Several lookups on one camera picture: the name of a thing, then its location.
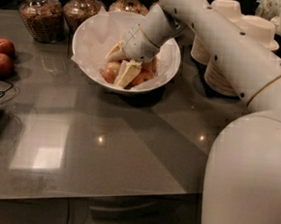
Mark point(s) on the yellowish apple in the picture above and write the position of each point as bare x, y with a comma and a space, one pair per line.
151, 66

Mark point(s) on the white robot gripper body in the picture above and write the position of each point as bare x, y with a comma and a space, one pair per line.
137, 45

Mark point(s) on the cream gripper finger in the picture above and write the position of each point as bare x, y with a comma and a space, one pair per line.
116, 53
128, 71

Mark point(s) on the leftmost glass cereal jar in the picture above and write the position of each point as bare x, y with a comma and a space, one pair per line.
43, 19

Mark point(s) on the white paper bowl liner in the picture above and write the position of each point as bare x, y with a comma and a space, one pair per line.
94, 39

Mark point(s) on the red apple on table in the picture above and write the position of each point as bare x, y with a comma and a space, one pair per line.
6, 66
7, 47

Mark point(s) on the white ceramic bowl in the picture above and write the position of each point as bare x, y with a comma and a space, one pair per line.
123, 89

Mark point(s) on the front left apple in bowl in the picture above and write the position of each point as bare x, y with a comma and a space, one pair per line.
111, 71

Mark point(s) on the front stack of paper bowls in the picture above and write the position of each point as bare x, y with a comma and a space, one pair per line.
263, 31

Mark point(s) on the stack of paper bowls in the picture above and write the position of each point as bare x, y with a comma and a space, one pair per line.
263, 31
230, 9

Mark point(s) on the lower red apple on table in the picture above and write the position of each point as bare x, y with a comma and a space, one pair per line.
6, 66

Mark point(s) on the front red apple in bowl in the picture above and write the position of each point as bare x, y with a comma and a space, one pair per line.
143, 76

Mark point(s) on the upper red apple on table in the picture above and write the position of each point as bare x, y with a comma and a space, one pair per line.
7, 47

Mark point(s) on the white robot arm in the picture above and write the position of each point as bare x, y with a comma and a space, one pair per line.
242, 180

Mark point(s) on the rear stack of paper bowls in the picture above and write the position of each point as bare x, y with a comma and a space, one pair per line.
230, 9

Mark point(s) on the glass cereal jar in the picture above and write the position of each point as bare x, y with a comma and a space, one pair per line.
43, 19
77, 12
134, 6

